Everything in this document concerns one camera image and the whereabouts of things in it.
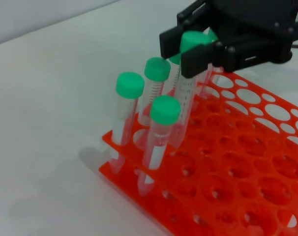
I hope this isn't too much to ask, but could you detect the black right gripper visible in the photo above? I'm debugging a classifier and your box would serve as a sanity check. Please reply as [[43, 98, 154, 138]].
[[180, 0, 298, 79]]

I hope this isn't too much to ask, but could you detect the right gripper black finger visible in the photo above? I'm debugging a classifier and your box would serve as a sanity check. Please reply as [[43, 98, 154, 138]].
[[160, 0, 215, 59]]

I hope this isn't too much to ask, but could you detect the orange plastic test tube rack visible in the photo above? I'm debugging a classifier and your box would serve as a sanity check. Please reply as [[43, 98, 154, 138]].
[[99, 70, 298, 236]]

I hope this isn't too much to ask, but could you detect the green capped clear test tube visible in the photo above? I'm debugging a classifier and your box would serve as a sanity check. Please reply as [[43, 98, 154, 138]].
[[109, 71, 145, 174], [138, 57, 171, 128], [136, 95, 181, 197], [199, 29, 219, 99], [163, 54, 182, 104], [168, 31, 212, 150]]

